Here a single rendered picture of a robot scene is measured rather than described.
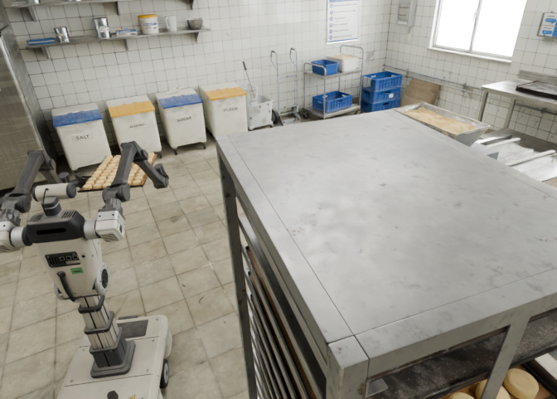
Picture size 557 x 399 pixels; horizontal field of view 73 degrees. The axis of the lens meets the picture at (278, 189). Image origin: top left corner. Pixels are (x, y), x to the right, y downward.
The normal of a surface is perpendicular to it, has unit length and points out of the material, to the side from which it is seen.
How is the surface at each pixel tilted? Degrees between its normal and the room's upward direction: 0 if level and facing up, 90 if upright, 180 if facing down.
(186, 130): 91
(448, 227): 0
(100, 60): 90
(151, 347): 0
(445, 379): 0
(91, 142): 91
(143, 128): 91
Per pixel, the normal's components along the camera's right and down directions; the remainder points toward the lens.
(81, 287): 0.13, 0.48
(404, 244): -0.04, -0.87
